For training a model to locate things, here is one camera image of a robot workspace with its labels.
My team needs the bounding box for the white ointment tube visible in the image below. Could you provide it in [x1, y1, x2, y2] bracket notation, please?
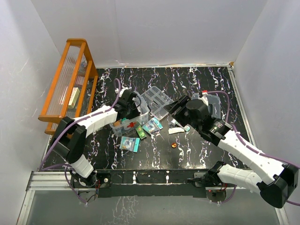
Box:
[170, 119, 190, 132]

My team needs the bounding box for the clear medicine kit box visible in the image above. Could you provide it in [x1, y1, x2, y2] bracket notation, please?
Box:
[110, 91, 150, 136]

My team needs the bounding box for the teal bandage packet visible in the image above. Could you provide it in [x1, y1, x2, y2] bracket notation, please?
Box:
[142, 117, 163, 135]

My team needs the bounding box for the green small box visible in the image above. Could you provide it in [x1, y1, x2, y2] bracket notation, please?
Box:
[136, 125, 147, 140]

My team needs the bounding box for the teal plaster packet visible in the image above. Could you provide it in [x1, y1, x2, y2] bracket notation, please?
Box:
[120, 136, 140, 153]

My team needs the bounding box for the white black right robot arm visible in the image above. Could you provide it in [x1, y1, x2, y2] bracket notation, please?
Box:
[164, 95, 300, 209]

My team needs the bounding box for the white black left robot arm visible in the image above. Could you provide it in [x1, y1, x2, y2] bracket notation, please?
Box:
[51, 89, 142, 187]

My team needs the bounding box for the white teal-cap bottle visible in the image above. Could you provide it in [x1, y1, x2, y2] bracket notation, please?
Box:
[120, 118, 128, 124]

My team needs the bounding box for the brown pill bottle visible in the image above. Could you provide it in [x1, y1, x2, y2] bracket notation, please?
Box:
[113, 120, 121, 127]

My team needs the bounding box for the clear divided organizer tray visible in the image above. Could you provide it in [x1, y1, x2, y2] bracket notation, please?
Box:
[142, 86, 174, 120]

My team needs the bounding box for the clear box lid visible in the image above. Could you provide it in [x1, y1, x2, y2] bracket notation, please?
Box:
[191, 92, 222, 119]

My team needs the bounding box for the white paper leaflet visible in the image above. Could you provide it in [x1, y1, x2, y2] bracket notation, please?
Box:
[168, 127, 185, 135]

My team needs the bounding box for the cream box on rack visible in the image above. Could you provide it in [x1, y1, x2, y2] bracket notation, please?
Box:
[67, 87, 80, 109]

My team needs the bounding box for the orange wooden rack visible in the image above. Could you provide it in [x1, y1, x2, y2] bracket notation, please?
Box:
[38, 38, 98, 135]

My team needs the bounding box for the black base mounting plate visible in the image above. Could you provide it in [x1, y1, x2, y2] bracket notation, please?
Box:
[71, 169, 234, 198]

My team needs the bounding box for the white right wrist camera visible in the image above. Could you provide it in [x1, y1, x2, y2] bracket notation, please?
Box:
[199, 90, 209, 105]

